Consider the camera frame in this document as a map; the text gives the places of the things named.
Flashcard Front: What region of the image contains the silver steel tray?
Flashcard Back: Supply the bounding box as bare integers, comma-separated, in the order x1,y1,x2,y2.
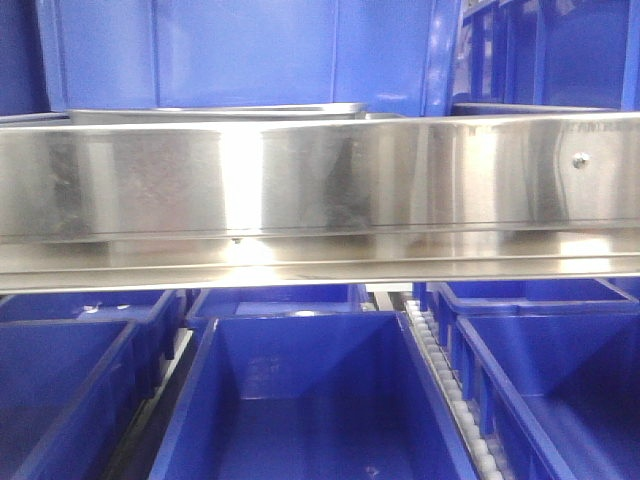
64,102,406,126

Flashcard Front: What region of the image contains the rear lower blue bin centre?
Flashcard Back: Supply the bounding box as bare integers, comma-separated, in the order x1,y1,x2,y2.
185,284,369,330

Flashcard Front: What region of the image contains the blue bin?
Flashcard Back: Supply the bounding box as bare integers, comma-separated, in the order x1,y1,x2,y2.
1,290,186,398
36,1,461,116
185,284,369,330
150,312,477,479
1,320,139,479
427,279,639,351
452,1,639,111
455,314,639,479

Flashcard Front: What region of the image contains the rear lower blue bin right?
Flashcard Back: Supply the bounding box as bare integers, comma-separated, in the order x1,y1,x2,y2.
427,279,639,351

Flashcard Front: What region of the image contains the rear lower blue bin left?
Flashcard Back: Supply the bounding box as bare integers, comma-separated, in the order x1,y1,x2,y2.
1,290,186,398

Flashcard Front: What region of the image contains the upper blue bin centre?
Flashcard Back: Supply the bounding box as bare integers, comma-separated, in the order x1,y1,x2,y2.
36,1,461,116

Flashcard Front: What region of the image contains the upper blue bin right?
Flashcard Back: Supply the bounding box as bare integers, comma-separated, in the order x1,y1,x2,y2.
452,1,639,111

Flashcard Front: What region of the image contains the white roller track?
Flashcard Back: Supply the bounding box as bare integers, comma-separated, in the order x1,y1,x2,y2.
400,292,504,479

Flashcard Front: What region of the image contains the stainless steel shelf rail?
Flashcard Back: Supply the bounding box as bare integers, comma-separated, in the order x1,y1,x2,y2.
1,109,639,294

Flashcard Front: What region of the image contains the rail screw left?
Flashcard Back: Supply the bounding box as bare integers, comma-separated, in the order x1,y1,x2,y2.
572,152,591,170

